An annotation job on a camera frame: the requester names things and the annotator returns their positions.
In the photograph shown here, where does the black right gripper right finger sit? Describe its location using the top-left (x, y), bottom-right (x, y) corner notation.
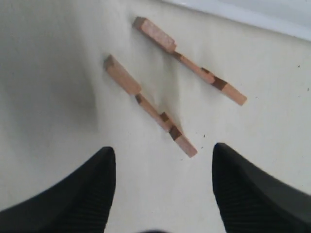
top-left (212, 143), bottom-right (311, 233)

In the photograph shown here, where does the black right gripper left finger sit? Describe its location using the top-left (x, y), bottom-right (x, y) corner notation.
top-left (0, 147), bottom-right (116, 233)

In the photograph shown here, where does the wooden notched puzzle piece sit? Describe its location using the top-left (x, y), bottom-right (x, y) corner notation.
top-left (133, 17), bottom-right (247, 106)
top-left (104, 55), bottom-right (197, 158)

